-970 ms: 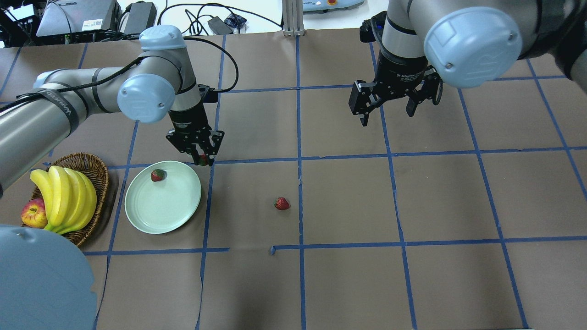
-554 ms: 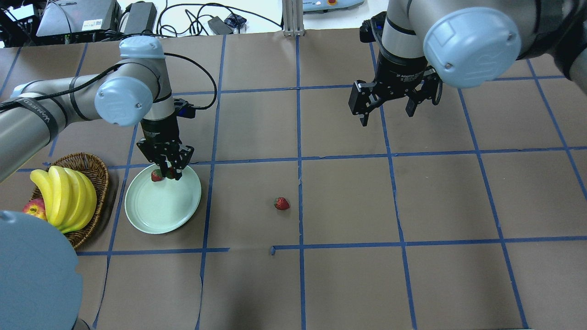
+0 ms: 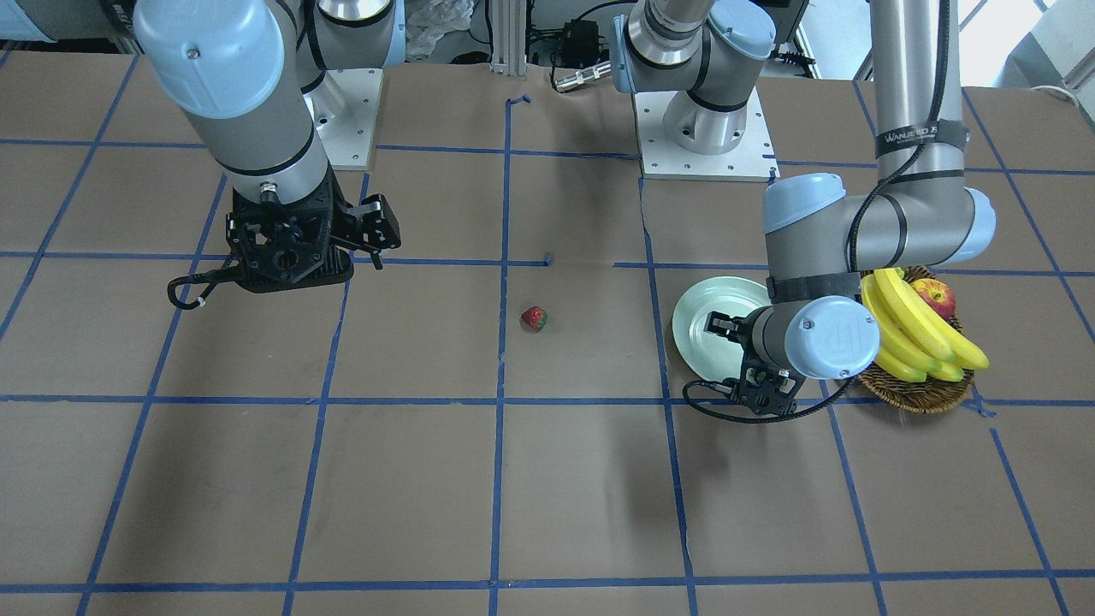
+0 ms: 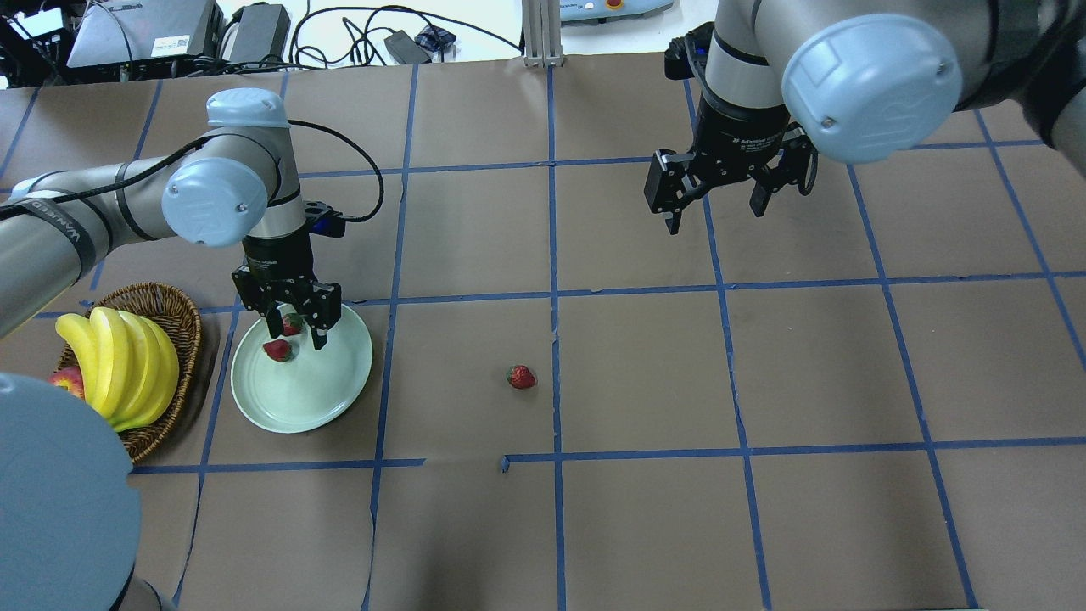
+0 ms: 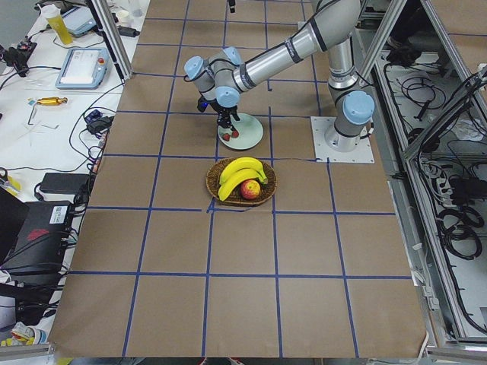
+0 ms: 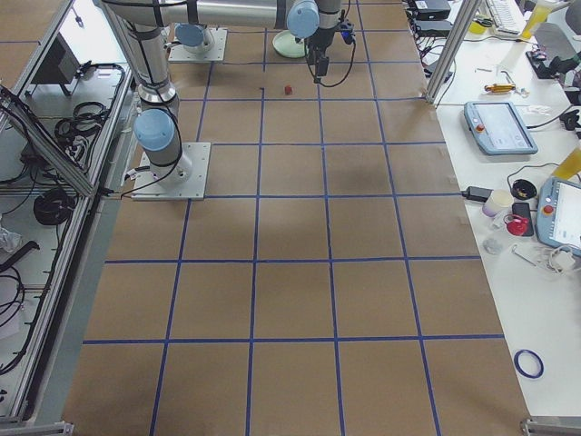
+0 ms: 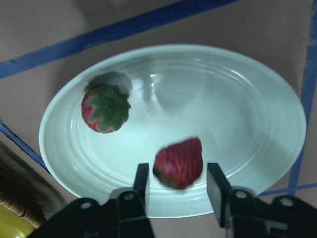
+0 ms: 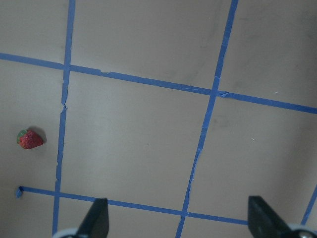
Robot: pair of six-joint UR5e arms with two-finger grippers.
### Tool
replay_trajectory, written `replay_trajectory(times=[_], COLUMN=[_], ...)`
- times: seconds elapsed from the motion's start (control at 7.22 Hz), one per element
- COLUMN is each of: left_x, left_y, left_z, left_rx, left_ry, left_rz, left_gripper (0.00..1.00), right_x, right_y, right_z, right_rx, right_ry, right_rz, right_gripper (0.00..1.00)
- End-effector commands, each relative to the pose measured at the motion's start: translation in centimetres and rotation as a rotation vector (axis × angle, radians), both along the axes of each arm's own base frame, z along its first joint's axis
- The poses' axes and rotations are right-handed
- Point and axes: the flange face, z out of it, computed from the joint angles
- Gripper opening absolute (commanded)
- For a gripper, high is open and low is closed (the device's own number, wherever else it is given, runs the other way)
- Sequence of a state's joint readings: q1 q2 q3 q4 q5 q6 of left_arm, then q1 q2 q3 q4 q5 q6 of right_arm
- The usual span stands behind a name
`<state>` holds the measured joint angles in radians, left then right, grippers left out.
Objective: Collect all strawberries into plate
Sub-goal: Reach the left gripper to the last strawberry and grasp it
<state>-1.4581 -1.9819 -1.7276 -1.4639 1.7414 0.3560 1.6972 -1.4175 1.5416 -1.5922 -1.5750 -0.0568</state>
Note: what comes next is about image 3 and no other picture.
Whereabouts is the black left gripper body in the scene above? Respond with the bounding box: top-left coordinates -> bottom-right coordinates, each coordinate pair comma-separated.
731,312 -> 807,420

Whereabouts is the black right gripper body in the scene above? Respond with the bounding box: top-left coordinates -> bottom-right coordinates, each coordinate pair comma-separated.
226,168 -> 402,293

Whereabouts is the red strawberry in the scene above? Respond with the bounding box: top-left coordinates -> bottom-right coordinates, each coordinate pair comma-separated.
520,305 -> 548,332

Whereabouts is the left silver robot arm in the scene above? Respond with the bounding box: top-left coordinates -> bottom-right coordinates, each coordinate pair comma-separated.
610,1 -> 998,425

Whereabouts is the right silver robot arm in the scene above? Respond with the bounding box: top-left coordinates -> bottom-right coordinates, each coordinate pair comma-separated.
3,1 -> 405,311

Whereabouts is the light green plate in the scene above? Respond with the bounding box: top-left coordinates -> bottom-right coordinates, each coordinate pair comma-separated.
672,275 -> 775,381

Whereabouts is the yellow banana bunch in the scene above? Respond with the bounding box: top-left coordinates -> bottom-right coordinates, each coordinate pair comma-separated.
861,268 -> 990,383

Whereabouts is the brown wicker basket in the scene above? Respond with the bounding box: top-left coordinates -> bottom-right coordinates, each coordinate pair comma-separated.
858,266 -> 978,414

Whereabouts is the red apple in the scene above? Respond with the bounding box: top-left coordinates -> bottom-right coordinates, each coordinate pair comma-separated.
910,277 -> 956,319

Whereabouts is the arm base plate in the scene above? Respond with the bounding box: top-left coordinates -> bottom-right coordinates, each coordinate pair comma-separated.
632,90 -> 781,182
304,68 -> 384,171

